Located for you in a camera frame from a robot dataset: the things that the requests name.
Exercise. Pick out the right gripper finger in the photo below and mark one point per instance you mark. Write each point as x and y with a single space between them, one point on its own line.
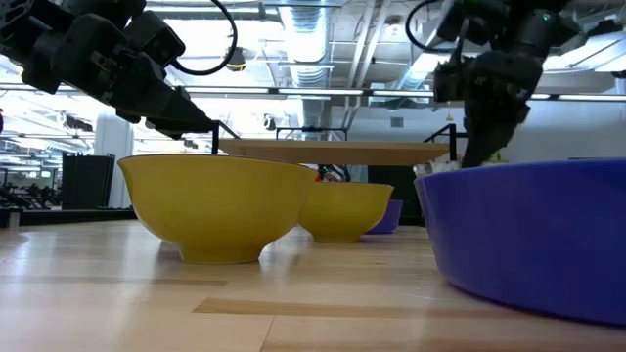
484 134

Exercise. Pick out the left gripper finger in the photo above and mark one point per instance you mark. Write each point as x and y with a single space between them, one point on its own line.
156 128
156 100

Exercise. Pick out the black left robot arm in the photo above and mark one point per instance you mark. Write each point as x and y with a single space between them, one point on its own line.
29 24

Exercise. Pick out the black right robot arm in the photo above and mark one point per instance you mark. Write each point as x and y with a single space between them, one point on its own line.
528 24

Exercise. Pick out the violet-blue plastic mini bowl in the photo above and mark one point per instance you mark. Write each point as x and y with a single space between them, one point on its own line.
389 217
528 234

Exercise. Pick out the green potted plant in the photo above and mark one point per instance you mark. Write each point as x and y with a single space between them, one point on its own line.
496 159

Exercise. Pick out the black room partition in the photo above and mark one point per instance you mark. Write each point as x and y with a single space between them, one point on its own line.
88 181

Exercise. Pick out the black ceiling spotlight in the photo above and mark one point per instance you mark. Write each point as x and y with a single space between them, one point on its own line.
236 61

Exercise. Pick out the black cabinet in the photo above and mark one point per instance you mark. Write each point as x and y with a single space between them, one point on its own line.
401 181

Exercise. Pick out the black low barrier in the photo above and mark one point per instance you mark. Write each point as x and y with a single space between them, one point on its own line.
73 216

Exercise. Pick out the wooden shelf with black legs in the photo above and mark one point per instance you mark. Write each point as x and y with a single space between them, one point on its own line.
332 152

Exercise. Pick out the person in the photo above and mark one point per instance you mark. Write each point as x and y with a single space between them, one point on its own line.
332 173

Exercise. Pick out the long ceiling light strip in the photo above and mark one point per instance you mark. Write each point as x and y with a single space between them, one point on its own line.
318 91

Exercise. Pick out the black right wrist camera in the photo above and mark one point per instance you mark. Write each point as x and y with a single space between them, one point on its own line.
447 80

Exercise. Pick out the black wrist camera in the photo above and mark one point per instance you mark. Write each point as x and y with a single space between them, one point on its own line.
447 80
156 36

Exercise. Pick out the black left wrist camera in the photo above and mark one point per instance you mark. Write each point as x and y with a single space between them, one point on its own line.
156 36

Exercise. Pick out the silver ventilation duct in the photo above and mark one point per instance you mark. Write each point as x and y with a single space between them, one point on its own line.
308 29

